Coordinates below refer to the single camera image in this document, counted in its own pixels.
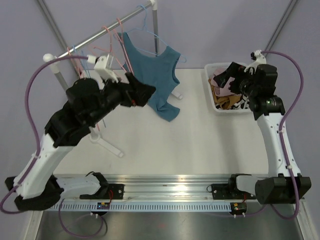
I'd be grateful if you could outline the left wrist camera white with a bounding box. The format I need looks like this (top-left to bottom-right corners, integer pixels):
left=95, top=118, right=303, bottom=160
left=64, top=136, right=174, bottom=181
left=87, top=53, right=120, bottom=83

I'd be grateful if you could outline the metal clothes rack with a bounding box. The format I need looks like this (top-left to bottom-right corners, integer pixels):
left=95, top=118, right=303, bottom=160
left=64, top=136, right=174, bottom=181
left=42, top=0, right=183, bottom=158

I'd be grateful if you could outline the mustard tank top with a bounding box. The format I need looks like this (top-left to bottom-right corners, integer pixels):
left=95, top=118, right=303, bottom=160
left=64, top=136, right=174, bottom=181
left=210, top=85, right=242, bottom=110

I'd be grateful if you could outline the mauve pink tank top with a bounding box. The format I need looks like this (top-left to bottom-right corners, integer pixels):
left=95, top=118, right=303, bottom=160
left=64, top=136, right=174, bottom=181
left=208, top=71, right=241, bottom=97

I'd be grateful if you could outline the white plastic basket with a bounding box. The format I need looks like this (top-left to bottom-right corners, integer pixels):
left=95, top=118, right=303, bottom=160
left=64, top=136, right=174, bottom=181
left=204, top=62, right=251, bottom=115

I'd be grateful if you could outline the black white striped tank top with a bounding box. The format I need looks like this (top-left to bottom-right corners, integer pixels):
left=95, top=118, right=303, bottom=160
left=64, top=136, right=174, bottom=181
left=213, top=95, right=249, bottom=110

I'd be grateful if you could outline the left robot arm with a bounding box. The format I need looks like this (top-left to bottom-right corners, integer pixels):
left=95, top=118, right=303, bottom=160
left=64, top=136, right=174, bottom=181
left=5, top=72, right=156, bottom=212

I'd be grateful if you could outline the pink hanger of mauve top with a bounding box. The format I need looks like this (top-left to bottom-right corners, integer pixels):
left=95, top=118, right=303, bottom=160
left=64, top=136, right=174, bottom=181
left=115, top=17, right=134, bottom=74

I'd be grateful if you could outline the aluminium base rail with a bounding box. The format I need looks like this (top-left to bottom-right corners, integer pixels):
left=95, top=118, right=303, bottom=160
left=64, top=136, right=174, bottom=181
left=56, top=173, right=236, bottom=202

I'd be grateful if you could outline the teal blue tank top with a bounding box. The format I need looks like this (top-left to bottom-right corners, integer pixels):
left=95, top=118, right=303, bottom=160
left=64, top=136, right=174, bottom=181
left=119, top=32, right=181, bottom=122

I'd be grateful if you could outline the white slotted cable duct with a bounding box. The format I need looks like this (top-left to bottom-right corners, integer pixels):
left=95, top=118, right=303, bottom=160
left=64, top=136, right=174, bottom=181
left=49, top=201, right=231, bottom=213

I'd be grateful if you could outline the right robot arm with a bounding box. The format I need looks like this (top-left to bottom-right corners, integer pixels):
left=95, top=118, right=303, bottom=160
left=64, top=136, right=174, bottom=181
left=213, top=62, right=312, bottom=205

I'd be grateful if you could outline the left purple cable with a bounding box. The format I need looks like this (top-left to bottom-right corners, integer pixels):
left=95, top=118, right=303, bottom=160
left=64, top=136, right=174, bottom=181
left=0, top=54, right=108, bottom=237

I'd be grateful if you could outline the blue hanger of teal top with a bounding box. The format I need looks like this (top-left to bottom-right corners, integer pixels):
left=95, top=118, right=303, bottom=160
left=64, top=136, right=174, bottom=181
left=112, top=0, right=187, bottom=65

